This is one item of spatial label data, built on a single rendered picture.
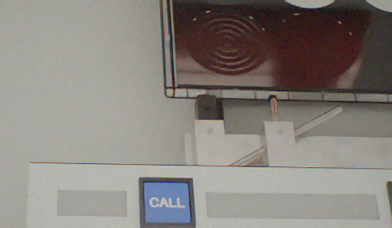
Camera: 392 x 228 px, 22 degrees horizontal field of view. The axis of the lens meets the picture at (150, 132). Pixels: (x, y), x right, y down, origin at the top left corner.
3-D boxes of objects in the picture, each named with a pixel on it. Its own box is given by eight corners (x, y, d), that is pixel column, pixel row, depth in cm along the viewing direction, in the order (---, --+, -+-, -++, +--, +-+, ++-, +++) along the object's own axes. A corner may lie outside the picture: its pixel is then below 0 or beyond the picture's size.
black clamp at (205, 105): (194, 104, 119) (197, 92, 117) (212, 104, 120) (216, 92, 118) (196, 129, 118) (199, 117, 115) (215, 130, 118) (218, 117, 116)
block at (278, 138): (259, 134, 119) (264, 119, 116) (287, 134, 119) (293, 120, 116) (265, 194, 114) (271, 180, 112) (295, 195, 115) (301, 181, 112)
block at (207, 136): (190, 132, 118) (194, 118, 115) (219, 133, 118) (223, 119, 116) (195, 193, 113) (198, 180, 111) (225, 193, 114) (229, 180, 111)
